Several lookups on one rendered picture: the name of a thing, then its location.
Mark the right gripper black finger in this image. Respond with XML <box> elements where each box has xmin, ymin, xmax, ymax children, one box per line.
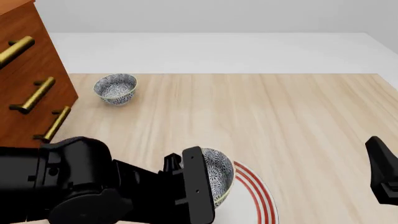
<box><xmin>364</xmin><ymin>136</ymin><xmax>398</xmax><ymax>188</ymax></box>

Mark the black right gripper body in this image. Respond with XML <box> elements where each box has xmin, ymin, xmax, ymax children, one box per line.
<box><xmin>370</xmin><ymin>181</ymin><xmax>398</xmax><ymax>207</ymax></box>

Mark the white plate with red rings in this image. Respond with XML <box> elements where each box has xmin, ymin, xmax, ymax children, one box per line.
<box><xmin>213</xmin><ymin>160</ymin><xmax>280</xmax><ymax>224</ymax></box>

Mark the blue patterned bowl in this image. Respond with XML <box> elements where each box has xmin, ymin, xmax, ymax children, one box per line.
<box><xmin>200</xmin><ymin>147</ymin><xmax>235</xmax><ymax>209</ymax></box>
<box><xmin>93</xmin><ymin>73</ymin><xmax>138</xmax><ymax>106</ymax></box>

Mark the wooden cabinet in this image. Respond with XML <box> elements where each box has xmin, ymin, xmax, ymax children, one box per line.
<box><xmin>0</xmin><ymin>0</ymin><xmax>79</xmax><ymax>149</ymax></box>

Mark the large brass drawer handle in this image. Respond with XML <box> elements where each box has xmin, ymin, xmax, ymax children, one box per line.
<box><xmin>0</xmin><ymin>35</ymin><xmax>35</xmax><ymax>69</ymax></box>

